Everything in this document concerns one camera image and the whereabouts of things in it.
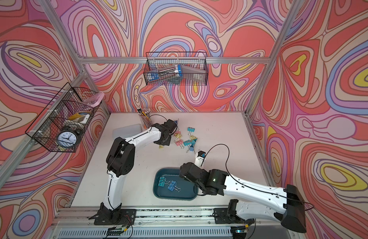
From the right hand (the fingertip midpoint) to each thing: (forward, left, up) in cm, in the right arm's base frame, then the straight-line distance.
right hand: (187, 174), depth 75 cm
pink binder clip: (+26, +4, -9) cm, 28 cm away
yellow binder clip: (+24, +17, -10) cm, 31 cm away
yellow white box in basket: (+24, +53, +20) cm, 61 cm away
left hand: (+27, +15, -9) cm, 32 cm away
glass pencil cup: (+41, +27, +4) cm, 49 cm away
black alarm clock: (+12, +55, +19) cm, 59 cm away
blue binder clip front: (-2, +8, -11) cm, 14 cm away
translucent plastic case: (+36, +44, -9) cm, 58 cm away
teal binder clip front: (+1, +15, -11) cm, 18 cm away
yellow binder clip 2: (+31, +5, -9) cm, 33 cm away
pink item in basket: (+39, +52, +19) cm, 68 cm away
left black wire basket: (+20, +63, +19) cm, 69 cm away
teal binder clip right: (+38, -4, -11) cm, 40 cm away
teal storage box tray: (-1, +11, -13) cm, 17 cm away
